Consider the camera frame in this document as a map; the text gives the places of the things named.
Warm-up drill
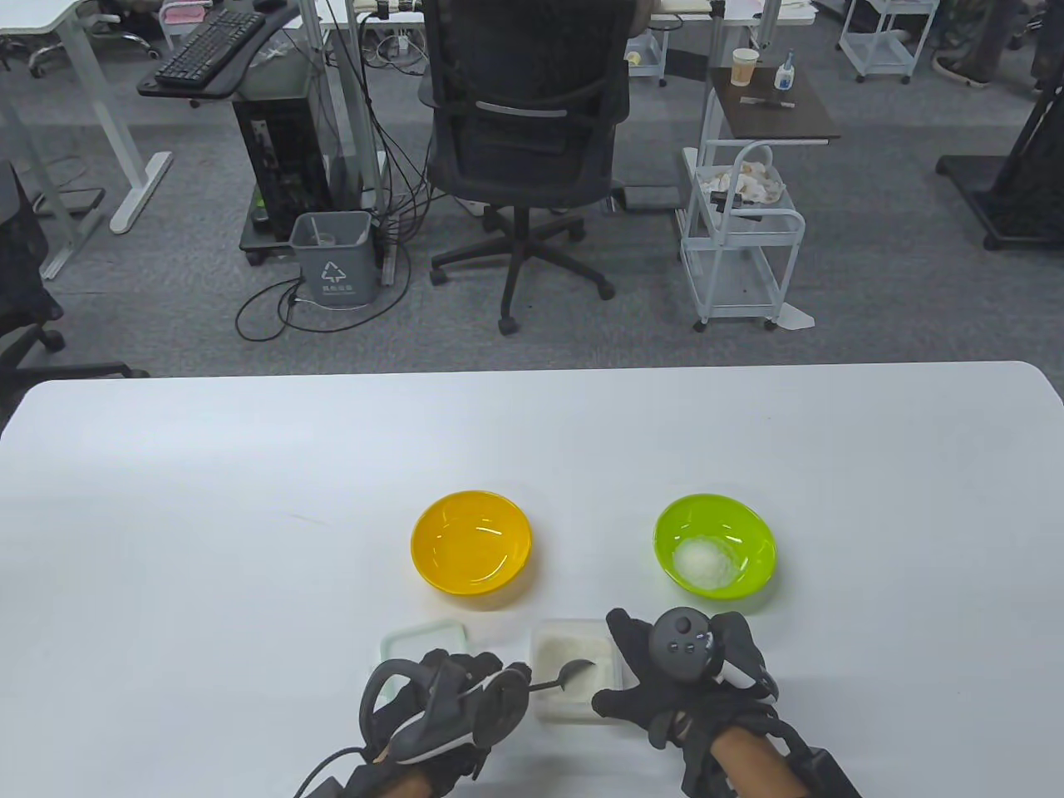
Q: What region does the long white desk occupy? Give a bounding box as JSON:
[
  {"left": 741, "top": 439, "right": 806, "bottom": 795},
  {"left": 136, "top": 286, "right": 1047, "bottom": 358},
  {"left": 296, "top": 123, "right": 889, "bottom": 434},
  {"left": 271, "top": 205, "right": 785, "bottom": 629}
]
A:
[{"left": 295, "top": 0, "right": 820, "bottom": 217}]

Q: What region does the white sugar heap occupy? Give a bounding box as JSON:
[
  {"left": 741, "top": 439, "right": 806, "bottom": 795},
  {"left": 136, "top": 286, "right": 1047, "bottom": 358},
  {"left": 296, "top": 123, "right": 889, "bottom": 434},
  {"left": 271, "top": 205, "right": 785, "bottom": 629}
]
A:
[{"left": 673, "top": 536, "right": 741, "bottom": 589}]

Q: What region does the black floor cable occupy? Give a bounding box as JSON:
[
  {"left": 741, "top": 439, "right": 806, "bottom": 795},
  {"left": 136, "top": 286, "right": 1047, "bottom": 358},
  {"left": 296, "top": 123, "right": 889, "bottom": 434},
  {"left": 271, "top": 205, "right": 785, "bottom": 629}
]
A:
[{"left": 235, "top": 249, "right": 412, "bottom": 342}]

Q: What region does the black keyboard tray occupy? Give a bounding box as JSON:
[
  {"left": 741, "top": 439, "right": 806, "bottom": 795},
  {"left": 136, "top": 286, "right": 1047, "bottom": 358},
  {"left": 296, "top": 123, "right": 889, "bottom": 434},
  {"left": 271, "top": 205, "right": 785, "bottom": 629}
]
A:
[{"left": 137, "top": 4, "right": 302, "bottom": 109}]

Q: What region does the black long-handled spoon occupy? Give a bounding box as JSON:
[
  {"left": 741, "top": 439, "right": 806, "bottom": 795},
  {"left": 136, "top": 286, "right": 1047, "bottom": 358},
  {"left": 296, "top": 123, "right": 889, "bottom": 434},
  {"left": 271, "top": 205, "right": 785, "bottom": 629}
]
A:
[{"left": 528, "top": 658, "right": 598, "bottom": 693}]

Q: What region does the white mesh utility cart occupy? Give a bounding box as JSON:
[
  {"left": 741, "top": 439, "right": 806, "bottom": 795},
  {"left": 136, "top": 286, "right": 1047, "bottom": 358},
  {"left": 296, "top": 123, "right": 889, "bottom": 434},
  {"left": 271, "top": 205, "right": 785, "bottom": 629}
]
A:
[{"left": 677, "top": 140, "right": 807, "bottom": 333}]

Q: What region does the translucent container lid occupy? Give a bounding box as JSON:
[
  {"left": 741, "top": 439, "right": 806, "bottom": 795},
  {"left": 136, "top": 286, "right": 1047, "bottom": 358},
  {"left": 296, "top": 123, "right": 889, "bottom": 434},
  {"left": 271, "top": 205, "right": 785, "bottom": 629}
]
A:
[{"left": 381, "top": 622, "right": 470, "bottom": 666}]

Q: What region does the black mesh office chair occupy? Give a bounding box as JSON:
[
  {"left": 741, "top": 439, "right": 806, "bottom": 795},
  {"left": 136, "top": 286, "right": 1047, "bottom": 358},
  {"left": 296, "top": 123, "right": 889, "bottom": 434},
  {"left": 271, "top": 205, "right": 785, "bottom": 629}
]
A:
[{"left": 418, "top": 0, "right": 634, "bottom": 336}]

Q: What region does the person's right forearm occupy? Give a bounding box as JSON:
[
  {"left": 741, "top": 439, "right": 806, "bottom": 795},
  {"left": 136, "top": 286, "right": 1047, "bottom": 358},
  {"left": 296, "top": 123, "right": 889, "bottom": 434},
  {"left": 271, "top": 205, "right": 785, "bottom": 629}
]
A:
[{"left": 711, "top": 723, "right": 811, "bottom": 798}]

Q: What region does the person's right hand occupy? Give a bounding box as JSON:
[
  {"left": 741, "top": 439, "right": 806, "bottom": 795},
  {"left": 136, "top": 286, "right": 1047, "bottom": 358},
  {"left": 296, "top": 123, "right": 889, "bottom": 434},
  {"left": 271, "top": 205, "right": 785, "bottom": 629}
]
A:
[{"left": 592, "top": 608, "right": 782, "bottom": 749}]

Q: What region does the white wire cart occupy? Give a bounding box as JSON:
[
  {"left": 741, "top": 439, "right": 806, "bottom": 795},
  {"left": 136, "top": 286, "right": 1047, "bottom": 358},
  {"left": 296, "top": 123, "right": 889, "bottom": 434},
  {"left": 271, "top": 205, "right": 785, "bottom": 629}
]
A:
[{"left": 838, "top": 0, "right": 919, "bottom": 84}]

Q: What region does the yellow plastic bowl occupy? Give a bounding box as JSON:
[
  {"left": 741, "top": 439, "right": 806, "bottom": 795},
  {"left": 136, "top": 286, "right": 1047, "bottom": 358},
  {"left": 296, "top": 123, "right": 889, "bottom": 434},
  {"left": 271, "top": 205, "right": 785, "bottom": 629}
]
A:
[{"left": 411, "top": 490, "right": 533, "bottom": 595}]

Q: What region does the small white cart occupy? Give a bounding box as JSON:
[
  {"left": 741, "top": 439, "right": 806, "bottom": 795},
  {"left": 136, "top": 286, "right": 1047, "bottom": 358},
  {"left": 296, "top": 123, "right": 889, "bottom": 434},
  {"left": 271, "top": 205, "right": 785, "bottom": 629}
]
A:
[{"left": 625, "top": 33, "right": 668, "bottom": 86}]

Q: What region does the white standing desk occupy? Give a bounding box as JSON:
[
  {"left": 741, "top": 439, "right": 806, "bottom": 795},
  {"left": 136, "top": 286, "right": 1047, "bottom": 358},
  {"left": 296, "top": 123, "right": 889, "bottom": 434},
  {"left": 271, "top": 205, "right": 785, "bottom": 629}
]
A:
[{"left": 0, "top": 0, "right": 174, "bottom": 234}]

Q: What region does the black computer stand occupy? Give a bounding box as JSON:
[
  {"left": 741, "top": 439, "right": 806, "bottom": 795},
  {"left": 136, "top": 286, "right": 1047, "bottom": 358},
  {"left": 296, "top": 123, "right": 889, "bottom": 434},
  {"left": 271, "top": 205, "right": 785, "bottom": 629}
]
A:
[{"left": 239, "top": 185, "right": 296, "bottom": 267}]

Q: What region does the green plastic bowl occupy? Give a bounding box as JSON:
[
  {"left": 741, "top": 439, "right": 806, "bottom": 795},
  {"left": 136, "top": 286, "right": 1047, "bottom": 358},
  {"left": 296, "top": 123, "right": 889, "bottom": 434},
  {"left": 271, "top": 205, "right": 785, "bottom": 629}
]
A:
[{"left": 654, "top": 493, "right": 777, "bottom": 599}]

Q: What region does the person's left forearm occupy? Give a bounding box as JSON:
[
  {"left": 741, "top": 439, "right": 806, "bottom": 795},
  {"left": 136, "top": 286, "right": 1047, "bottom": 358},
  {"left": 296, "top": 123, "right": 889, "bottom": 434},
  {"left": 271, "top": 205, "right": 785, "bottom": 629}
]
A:
[{"left": 391, "top": 765, "right": 450, "bottom": 798}]

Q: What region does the black armchair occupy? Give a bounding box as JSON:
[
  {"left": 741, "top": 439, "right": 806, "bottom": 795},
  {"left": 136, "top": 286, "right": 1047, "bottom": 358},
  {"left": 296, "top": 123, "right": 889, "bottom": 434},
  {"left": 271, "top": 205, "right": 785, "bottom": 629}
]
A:
[{"left": 0, "top": 160, "right": 150, "bottom": 416}]

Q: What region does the black wrist camera unit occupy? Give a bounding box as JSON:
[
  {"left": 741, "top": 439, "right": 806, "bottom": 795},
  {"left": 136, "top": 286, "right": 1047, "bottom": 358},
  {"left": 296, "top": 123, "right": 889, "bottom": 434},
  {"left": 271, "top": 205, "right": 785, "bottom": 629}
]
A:
[
  {"left": 293, "top": 748, "right": 392, "bottom": 798},
  {"left": 781, "top": 723, "right": 861, "bottom": 798}
]

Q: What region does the grey recycling bin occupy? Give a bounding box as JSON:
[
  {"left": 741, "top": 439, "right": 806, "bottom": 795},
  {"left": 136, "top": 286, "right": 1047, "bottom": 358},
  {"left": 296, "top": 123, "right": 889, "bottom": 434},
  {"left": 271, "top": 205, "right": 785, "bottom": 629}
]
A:
[{"left": 288, "top": 210, "right": 377, "bottom": 307}]

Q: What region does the black and white controller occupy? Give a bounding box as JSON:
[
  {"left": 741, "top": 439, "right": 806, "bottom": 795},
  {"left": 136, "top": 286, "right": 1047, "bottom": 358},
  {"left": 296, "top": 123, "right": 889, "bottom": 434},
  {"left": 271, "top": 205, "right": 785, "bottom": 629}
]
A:
[
  {"left": 648, "top": 608, "right": 774, "bottom": 695},
  {"left": 359, "top": 658, "right": 533, "bottom": 766}
]

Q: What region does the black computer tower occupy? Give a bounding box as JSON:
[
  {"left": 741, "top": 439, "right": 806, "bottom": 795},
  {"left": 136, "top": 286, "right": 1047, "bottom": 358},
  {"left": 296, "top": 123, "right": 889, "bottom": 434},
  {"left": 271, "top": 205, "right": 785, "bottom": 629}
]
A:
[{"left": 232, "top": 87, "right": 333, "bottom": 242}]

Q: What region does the crumpled white cloth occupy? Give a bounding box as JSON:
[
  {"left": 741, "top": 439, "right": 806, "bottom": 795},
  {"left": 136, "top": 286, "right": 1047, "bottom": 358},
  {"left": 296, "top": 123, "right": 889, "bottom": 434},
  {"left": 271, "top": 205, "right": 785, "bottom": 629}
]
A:
[{"left": 694, "top": 162, "right": 788, "bottom": 204}]

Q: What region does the black floor stand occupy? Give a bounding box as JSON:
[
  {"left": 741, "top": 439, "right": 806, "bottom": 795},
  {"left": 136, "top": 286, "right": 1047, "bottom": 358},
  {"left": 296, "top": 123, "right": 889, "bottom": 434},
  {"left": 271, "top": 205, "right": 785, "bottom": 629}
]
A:
[{"left": 935, "top": 83, "right": 1064, "bottom": 252}]

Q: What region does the dark brown side table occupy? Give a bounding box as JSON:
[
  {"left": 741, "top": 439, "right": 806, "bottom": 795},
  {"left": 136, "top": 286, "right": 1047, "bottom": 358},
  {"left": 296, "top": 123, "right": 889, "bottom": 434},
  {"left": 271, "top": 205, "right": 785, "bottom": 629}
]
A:
[{"left": 707, "top": 66, "right": 842, "bottom": 146}]

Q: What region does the person's left hand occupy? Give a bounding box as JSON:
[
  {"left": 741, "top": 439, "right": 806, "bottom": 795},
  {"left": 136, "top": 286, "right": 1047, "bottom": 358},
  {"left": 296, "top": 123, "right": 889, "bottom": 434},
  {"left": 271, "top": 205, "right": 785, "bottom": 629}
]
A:
[{"left": 374, "top": 650, "right": 533, "bottom": 778}]

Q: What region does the black keyboard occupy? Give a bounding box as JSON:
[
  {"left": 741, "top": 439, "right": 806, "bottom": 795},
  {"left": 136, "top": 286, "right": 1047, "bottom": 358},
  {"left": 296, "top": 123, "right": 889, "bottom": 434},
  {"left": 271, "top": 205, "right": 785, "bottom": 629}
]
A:
[{"left": 154, "top": 8, "right": 267, "bottom": 90}]

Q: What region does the clear plastic sugar container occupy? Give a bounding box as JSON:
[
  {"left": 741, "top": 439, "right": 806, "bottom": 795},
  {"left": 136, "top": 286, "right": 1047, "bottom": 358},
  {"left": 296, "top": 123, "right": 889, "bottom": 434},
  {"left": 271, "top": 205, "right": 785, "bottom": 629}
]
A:
[{"left": 530, "top": 618, "right": 624, "bottom": 722}]

